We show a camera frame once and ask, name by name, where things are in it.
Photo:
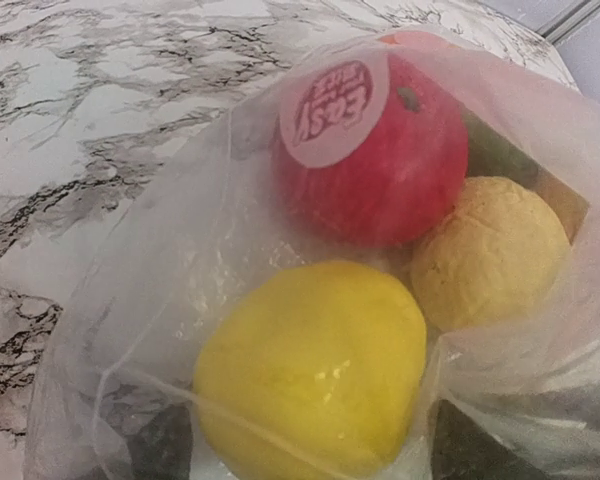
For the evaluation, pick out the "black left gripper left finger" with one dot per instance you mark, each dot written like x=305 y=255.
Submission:
x=160 y=442

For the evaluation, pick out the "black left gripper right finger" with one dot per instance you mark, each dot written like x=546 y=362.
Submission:
x=462 y=450

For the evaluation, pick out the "clear zip top bag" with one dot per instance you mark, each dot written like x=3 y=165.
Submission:
x=213 y=227

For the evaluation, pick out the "yellow fake peach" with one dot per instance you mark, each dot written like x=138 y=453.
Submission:
x=494 y=256

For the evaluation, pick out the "red fake apple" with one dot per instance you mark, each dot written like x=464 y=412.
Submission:
x=369 y=150

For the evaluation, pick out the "orange fake tangerine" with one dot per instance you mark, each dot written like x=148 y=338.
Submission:
x=418 y=40

